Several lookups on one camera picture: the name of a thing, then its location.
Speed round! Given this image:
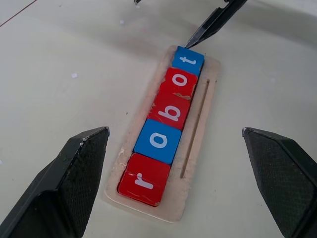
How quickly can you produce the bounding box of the blue letter tile t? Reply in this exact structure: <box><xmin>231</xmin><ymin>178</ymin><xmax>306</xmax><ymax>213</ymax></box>
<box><xmin>171</xmin><ymin>46</ymin><xmax>206</xmax><ymax>77</ymax></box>

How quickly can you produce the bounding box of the wooden letter tray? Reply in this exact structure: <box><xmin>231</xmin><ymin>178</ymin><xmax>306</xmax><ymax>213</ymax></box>
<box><xmin>103</xmin><ymin>45</ymin><xmax>221</xmax><ymax>223</ymax></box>

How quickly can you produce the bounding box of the red letter tile r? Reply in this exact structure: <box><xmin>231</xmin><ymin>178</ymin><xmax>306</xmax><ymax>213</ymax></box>
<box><xmin>116</xmin><ymin>153</ymin><xmax>172</xmax><ymax>207</ymax></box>

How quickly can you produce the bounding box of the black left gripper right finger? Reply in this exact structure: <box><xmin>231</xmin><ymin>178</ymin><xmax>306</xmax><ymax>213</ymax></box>
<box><xmin>241</xmin><ymin>126</ymin><xmax>317</xmax><ymax>238</ymax></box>

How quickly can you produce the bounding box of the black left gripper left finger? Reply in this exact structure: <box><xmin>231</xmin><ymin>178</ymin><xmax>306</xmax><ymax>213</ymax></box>
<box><xmin>0</xmin><ymin>126</ymin><xmax>110</xmax><ymax>238</ymax></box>

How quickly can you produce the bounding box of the red letter tile b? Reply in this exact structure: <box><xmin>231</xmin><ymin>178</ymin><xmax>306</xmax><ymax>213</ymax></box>
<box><xmin>147</xmin><ymin>92</ymin><xmax>192</xmax><ymax>131</ymax></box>

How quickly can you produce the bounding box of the red letter tile o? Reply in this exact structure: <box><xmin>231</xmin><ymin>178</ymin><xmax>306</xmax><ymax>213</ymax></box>
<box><xmin>159</xmin><ymin>67</ymin><xmax>199</xmax><ymax>101</ymax></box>

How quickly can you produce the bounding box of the blue letter tile o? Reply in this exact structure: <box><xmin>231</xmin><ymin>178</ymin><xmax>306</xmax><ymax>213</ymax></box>
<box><xmin>133</xmin><ymin>119</ymin><xmax>183</xmax><ymax>166</ymax></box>

